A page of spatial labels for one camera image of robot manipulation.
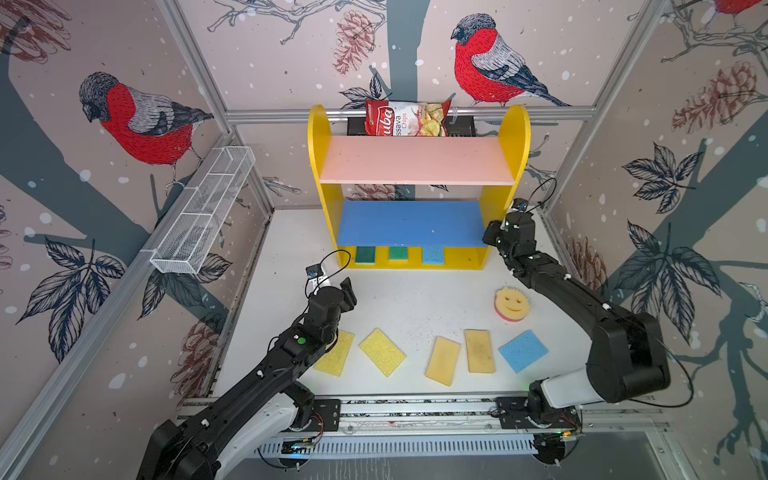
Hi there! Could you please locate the dark green sponge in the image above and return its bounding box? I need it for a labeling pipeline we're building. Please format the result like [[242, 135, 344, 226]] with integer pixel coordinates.
[[355, 246, 376, 265]]

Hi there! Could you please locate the blue sponge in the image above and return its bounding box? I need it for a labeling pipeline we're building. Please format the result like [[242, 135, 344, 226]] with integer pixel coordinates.
[[422, 245, 445, 266], [499, 330, 549, 373]]

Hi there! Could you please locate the light green sponge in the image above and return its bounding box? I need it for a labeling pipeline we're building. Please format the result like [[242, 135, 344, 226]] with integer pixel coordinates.
[[388, 246, 409, 262]]

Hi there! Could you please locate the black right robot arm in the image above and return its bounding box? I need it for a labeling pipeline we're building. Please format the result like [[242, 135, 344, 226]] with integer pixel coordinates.
[[483, 198, 671, 424]]

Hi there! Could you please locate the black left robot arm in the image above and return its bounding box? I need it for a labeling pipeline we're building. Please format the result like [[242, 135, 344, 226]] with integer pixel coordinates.
[[137, 279, 357, 479]]

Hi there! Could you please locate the yellow shelf unit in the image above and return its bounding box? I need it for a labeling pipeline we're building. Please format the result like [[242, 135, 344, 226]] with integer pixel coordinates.
[[307, 105, 532, 270]]

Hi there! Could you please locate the round smiley face sponge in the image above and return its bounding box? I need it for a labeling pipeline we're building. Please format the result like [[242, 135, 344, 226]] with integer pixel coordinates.
[[494, 287, 531, 322]]

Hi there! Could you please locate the tan sponge upright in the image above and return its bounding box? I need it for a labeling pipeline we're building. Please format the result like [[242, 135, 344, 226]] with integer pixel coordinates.
[[464, 329, 496, 374]]

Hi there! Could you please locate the orange yellow sponge tilted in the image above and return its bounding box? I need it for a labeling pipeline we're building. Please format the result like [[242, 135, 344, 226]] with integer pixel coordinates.
[[425, 336, 461, 387]]

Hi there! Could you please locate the red cassava chips bag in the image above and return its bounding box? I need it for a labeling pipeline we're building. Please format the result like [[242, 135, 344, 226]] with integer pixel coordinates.
[[365, 100, 451, 137]]

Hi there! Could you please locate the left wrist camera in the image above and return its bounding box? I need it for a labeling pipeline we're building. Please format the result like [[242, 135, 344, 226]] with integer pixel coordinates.
[[305, 263, 325, 281]]

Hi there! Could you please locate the black wire basket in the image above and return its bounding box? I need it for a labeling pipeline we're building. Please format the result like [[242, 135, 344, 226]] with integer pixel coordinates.
[[346, 116, 477, 137]]

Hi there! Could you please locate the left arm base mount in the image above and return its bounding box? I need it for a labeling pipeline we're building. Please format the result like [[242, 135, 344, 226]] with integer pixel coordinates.
[[261, 382, 341, 436]]

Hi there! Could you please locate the aluminium rail frame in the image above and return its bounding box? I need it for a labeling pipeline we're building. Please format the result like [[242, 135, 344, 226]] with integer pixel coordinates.
[[170, 391, 667, 440]]

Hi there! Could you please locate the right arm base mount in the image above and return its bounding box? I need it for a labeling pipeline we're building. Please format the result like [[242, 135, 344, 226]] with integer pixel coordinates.
[[491, 396, 582, 430]]

